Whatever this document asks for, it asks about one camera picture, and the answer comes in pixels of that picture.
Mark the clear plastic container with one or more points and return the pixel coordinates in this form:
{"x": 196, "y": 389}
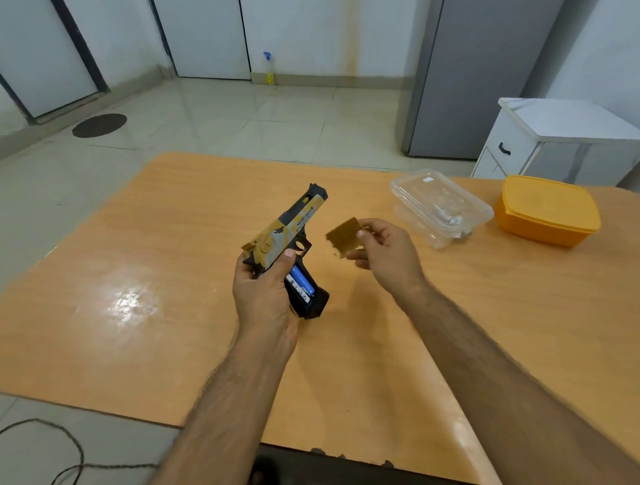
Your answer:
{"x": 440, "y": 205}

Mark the yellow and black toy pistol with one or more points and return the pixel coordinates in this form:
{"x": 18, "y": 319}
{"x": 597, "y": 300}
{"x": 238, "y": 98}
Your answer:
{"x": 295, "y": 225}

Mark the white door with dark frame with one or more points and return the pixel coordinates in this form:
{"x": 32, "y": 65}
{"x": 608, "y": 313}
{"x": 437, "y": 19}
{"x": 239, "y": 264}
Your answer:
{"x": 205, "y": 37}
{"x": 45, "y": 55}

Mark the person's right forearm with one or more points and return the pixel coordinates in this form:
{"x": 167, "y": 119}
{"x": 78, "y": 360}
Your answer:
{"x": 500, "y": 389}

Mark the round dark floor cover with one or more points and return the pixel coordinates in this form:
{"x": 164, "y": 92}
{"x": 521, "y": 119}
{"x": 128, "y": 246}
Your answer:
{"x": 99, "y": 125}

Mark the person's right hand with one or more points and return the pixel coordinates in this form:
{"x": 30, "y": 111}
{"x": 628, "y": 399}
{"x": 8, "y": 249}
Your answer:
{"x": 395, "y": 260}

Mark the blue battery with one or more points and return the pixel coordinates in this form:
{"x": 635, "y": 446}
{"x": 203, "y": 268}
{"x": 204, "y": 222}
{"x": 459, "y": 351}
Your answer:
{"x": 302, "y": 281}

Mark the person's right middle finger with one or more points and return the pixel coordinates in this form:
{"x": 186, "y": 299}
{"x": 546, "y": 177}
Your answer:
{"x": 364, "y": 264}

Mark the person's left thumb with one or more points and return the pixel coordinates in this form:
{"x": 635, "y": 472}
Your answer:
{"x": 285, "y": 262}

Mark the yellow plastic lidded container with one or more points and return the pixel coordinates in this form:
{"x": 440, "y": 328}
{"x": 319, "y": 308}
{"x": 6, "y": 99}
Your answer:
{"x": 547, "y": 210}

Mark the person's left forearm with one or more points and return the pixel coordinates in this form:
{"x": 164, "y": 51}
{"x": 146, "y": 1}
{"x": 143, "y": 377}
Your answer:
{"x": 225, "y": 419}

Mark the person's left hand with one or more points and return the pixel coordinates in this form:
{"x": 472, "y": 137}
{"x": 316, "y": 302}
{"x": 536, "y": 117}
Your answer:
{"x": 262, "y": 305}

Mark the person's right thumb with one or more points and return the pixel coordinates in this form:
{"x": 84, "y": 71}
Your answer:
{"x": 372, "y": 231}

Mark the brown battery cover plate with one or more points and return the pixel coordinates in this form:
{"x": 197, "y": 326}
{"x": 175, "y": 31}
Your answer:
{"x": 344, "y": 237}

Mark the white cabinet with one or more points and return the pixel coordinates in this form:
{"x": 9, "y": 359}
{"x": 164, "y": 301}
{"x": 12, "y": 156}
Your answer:
{"x": 565, "y": 135}

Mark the white cylindrical battery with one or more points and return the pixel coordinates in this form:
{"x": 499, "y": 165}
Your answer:
{"x": 447, "y": 215}

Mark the yellow spray bottle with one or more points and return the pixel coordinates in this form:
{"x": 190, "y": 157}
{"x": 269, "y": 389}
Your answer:
{"x": 269, "y": 72}

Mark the black and white battery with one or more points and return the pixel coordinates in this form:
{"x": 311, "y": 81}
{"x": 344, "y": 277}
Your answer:
{"x": 298, "y": 294}

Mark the grey refrigerator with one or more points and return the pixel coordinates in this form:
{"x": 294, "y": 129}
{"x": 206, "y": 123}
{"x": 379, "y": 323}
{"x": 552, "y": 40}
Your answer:
{"x": 480, "y": 75}

